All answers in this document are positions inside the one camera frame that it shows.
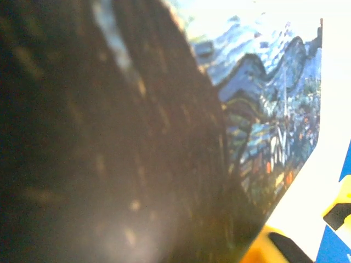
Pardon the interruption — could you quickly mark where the blue floral wall poster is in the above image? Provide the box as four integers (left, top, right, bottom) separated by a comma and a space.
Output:
314, 161, 351, 263

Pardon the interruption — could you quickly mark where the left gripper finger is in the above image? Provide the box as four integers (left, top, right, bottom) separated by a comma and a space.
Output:
240, 225, 315, 263

